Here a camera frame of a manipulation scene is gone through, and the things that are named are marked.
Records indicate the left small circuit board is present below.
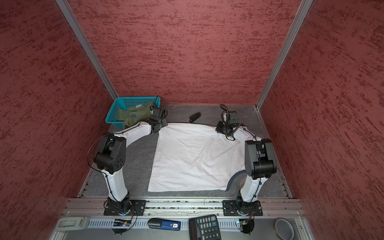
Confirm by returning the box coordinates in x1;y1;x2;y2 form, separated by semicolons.
113;219;132;228

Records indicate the grey metal corner post right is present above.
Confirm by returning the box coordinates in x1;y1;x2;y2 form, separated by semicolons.
256;0;313;111

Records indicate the grey tape roll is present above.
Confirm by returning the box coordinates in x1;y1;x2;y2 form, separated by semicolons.
274;218;295;240

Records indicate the grey metal corner post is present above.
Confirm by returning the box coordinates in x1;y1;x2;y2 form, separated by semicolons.
256;0;313;111
56;0;118;100

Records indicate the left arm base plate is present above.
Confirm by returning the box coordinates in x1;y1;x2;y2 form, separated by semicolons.
104;198;147;217

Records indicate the teal plastic laundry basket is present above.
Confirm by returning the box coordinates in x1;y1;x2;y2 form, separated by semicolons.
105;97;162;128

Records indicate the small black stapler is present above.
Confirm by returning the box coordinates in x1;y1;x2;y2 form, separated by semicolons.
189;112;201;123

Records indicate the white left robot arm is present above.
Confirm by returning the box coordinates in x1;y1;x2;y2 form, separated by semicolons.
94;106;168;216

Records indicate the small circuit board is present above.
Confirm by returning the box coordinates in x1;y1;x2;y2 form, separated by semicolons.
113;219;132;228
239;220;255;235

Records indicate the white tank top navy trim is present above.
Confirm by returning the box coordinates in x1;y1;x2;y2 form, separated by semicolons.
148;123;255;192

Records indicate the grey metal corner post left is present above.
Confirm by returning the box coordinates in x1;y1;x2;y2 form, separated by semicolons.
56;0;118;100

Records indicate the green tank top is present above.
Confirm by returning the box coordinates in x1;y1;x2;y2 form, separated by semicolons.
117;102;155;129

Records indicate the right small circuit board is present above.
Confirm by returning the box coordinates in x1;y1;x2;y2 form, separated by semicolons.
239;220;255;235

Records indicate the grey plastic handle block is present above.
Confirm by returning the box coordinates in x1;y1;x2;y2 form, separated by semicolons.
55;217;91;232

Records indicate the aluminium rail frame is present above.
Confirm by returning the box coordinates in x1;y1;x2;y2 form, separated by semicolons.
60;197;315;240

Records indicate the blue black handheld device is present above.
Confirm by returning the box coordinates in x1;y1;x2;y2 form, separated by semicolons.
148;218;181;231

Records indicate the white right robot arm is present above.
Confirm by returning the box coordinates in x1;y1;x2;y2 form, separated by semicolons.
216;104;277;216

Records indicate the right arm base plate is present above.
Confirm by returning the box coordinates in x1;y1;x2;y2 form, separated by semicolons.
222;200;263;217

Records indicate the black calculator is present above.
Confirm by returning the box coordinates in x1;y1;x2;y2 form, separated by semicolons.
188;215;222;240

